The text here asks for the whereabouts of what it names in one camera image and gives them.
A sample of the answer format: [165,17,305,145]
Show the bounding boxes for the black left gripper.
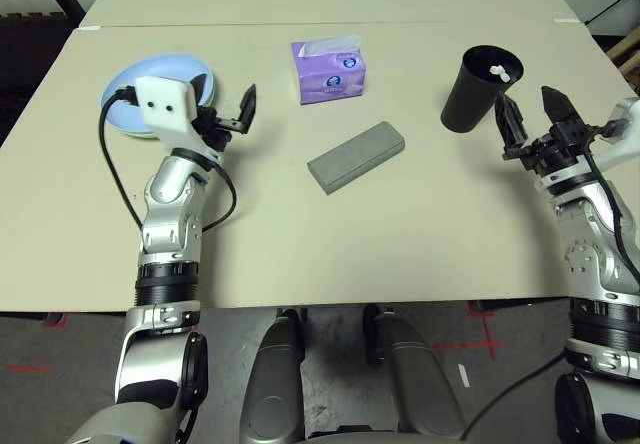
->
[188,73,259,151]

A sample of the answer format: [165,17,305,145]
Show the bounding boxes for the grey left robot leg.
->
[239,308,309,444]

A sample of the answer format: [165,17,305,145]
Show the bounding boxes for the black plastic cup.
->
[439,45,525,134]

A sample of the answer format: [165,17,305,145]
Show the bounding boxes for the purple tissue box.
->
[290,34,371,107]

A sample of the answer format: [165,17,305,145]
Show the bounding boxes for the black foam floor mats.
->
[0,11,76,130]

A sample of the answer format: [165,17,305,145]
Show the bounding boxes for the wooden furniture frame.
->
[604,28,640,96]

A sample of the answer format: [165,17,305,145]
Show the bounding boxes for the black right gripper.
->
[494,85,601,181]

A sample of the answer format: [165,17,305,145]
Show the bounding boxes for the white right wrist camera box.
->
[592,97,640,174]

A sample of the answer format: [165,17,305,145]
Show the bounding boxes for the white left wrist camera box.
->
[134,76,221,164]

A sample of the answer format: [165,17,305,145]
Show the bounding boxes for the grey robot pelvis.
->
[304,426,416,444]

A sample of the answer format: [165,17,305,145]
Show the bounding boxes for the blue plastic plate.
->
[101,53,219,139]

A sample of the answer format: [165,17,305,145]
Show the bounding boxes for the grey robot leg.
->
[363,305,466,439]
[239,308,309,444]

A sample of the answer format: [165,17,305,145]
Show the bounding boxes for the grey glasses case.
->
[306,121,406,195]

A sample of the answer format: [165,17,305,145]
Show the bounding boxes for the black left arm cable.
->
[98,83,238,233]

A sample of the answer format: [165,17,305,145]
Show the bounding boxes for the grey right robot leg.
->
[363,305,466,439]

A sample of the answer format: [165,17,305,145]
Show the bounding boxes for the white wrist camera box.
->
[134,76,221,164]
[592,97,640,174]

